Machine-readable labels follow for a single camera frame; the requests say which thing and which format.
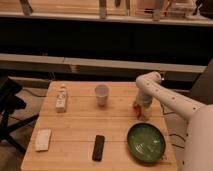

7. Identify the red pepper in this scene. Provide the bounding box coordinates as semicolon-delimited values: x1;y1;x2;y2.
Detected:
133;103;141;118

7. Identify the green bowl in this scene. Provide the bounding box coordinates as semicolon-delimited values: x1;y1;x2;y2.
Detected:
127;123;166;163

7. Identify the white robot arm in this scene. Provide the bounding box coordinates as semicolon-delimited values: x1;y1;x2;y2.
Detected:
136;72;213;171

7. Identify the white sponge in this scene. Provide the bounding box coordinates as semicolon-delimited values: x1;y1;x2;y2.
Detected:
35;129;52;151

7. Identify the white plastic cup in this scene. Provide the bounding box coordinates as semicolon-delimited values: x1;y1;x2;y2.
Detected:
95;85;109;106

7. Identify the black rectangular block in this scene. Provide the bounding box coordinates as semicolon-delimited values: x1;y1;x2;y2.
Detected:
92;135;105;161

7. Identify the white small bottle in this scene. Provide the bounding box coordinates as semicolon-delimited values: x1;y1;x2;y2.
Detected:
55;84;68;113

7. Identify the long wooden bench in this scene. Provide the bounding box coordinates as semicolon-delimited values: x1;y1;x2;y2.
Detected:
0;53;205;77

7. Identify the black tripod stand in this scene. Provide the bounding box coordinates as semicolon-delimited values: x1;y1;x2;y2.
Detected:
0;76;38;154

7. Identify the black cable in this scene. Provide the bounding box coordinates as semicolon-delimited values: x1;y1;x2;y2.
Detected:
162;105;188;171

